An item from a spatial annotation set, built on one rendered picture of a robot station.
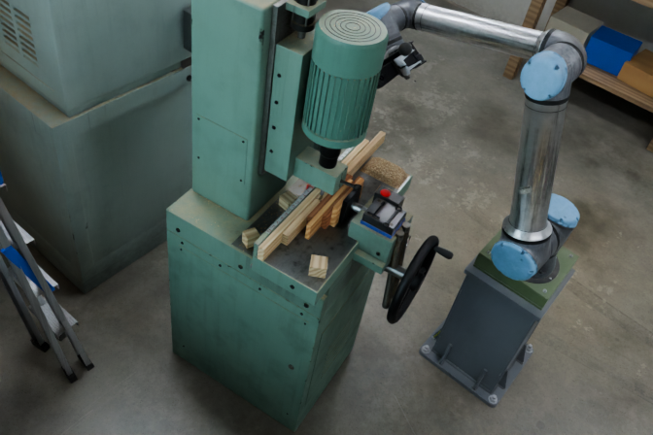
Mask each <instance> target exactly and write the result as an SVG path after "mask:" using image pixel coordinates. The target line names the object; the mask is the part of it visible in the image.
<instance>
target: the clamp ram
mask: <svg viewBox="0 0 653 435"><path fill-rule="evenodd" d="M359 186H360V189H359V190H358V191H355V190H352V191H351V192H350V193H349V194H348V196H347V197H346V198H345V199H344V200H343V203H342V208H341V212H340V217H339V221H338V222H340V223H342V224H343V223H344V221H345V220H346V219H347V218H348V217H349V216H350V214H351V213H352V212H353V211H355V212H357V213H358V212H359V211H360V210H364V211H366V210H367V208H366V207H365V206H363V205H361V204H359V199H360V195H361V188H362V186H361V185H360V184H359Z"/></svg>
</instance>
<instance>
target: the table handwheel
mask: <svg viewBox="0 0 653 435"><path fill-rule="evenodd" d="M438 245H439V239H438V237H437V236H434V235H431V236H429V237H428V238H427V239H426V240H425V241H424V243H423V244H422V245H421V246H420V248H419V249H418V251H417V252H416V254H415V256H414V257H413V259H412V261H411V262H410V264H409V266H408V268H407V269H405V268H404V267H402V266H400V265H397V268H395V269H392V268H391V266H390V263H389V264H388V266H387V267H386V269H385V270H384V271H386V272H388V273H389V274H391V275H393V276H395V277H397V278H399V279H400V280H401V281H400V283H399V285H398V287H397V289H396V291H395V294H394V297H393V299H392V302H391V304H390V307H389V310H388V313H387V321H388V323H390V324H394V323H396V322H398V321H399V320H400V318H401V317H402V316H403V315H404V313H405V312H406V310H407V309H408V307H409V305H410V304H411V302H412V301H413V299H414V297H415V295H416V294H417V292H418V290H419V288H420V286H421V284H422V283H423V281H424V279H425V277H426V275H427V273H428V271H429V269H430V266H431V264H432V262H433V259H434V257H435V254H436V251H434V248H435V247H436V246H438Z"/></svg>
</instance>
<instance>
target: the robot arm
mask: <svg viewBox="0 0 653 435"><path fill-rule="evenodd" d="M366 14H369V15H371V16H374V17H376V18H378V19H379V20H380V21H382V22H383V23H384V25H385V26H386V28H387V31H388V34H389V40H388V44H387V48H386V52H385V57H384V59H386V58H387V57H389V56H390V55H392V54H394V53H395V52H397V51H398V48H399V46H400V44H402V43H404V42H403V39H402V37H401V34H400V32H399V31H402V30H404V29H406V28H411V29H415V30H419V31H425V32H429V33H432V34H435V35H439V36H443V37H446V38H450V39H454V40H457V41H461V42H465V43H469V44H472V45H475V46H479V47H482V48H486V49H490V50H496V51H500V52H503V53H507V54H511V55H515V56H518V57H522V58H526V59H528V60H529V61H528V62H527V63H526V64H525V65H524V67H523V69H522V72H521V77H520V82H521V86H522V88H523V89H524V90H525V91H524V92H525V98H526V99H525V107H524V113H523V121H522V128H521V136H520V144H519V150H518V158H517V166H516V173H515V181H514V188H513V195H512V203H511V211H510V215H509V216H507V217H506V218H505V219H504V220H503V222H502V228H501V236H500V239H499V240H498V241H497V242H496V243H495V244H494V246H493V248H492V250H491V259H492V261H493V263H494V265H495V266H496V267H497V269H498V270H499V271H501V272H502V274H503V275H504V276H506V277H508V278H510V279H512V280H515V281H525V280H528V279H529V278H533V279H542V278H546V277H548V276H549V275H550V274H551V273H552V271H553V270H554V268H555V266H556V259H557V253H558V251H559V250H560V249H561V247H562V246H563V244H564V243H565V241H566V240H567V238H568V236H569V235H570V233H571V232H572V230H573V229H574V227H576V225H577V222H578V221H579V218H580V215H579V212H578V210H577V209H576V207H574V205H573V204H572V203H571V202H570V201H568V200H567V199H566V198H565V197H563V196H560V195H557V194H554V193H552V189H553V183H554V178H555V172H556V166H557V161H558V155H559V149H560V143H561V138H562V132H563V126H564V121H565V115H566V109H567V102H568V99H569V94H570V88H571V84H572V82H573V81H574V80H576V79H577V78H578V77H579V76H580V75H581V74H582V73H583V72H584V70H585V68H586V65H587V52H586V51H585V48H584V46H583V45H582V44H581V42H580V41H579V40H578V39H576V38H575V37H574V36H572V35H571V34H569V33H567V32H565V31H563V30H559V29H555V28H551V29H549V30H547V31H546V32H543V31H538V30H534V29H530V28H527V27H523V26H519V25H514V24H510V23H506V22H502V21H498V20H494V19H489V18H485V17H479V16H475V15H471V14H466V13H462V12H458V11H454V10H450V9H446V8H441V7H437V6H433V5H430V4H428V3H426V2H425V1H424V0H400V1H398V2H395V3H393V4H392V5H390V4H389V3H388V2H386V3H383V4H381V5H379V6H377V7H375V8H373V9H372V10H370V11H368V12H366ZM412 43H413V41H410V42H409V44H410V45H411V46H412V52H411V53H410V54H409V55H407V56H403V55H401V56H399V57H398V58H396V59H394V60H393V61H391V62H390V63H388V64H387V65H385V66H383V67H382V69H381V73H380V78H379V82H378V85H377V89H379V88H381V87H383V86H384V85H385V84H387V83H388V82H390V81H391V80H392V79H393V78H395V77H396V76H398V75H401V76H402V77H404V78H405V79H406V80H408V79H410V78H411V77H410V75H409V74H410V71H411V70H413V69H414V68H415V69H416V68H417V67H419V66H421V65H422V64H424V63H425V62H426V61H425V60H423V57H422V55H421V54H420V53H418V52H417V50H416V49H415V47H414V46H413V44H412Z"/></svg>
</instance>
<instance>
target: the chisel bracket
mask: <svg viewBox="0 0 653 435"><path fill-rule="evenodd" d="M319 159H320V152H319V151H317V150H315V149H313V148H311V147H309V146H308V147H307V148H306V149H305V150H304V151H303V152H301V153H300V154H299V155H298V156H297V157H296V158H295V164H294V170H293V175H294V176H296V177H298V178H300V179H302V180H303V181H305V182H307V183H309V184H311V185H313V186H315V187H317V188H319V189H321V190H323V191H325V192H326V193H328V194H330V195H333V194H334V193H335V192H336V191H337V190H338V189H339V188H340V187H341V186H342V185H343V184H342V183H341V182H340V181H341V180H343V181H345V179H346V174H347V170H348V165H346V164H344V163H342V162H340V161H338V160H337V164H336V166H335V167H334V168H332V169H326V168H324V167H322V166H321V165H320V164H319Z"/></svg>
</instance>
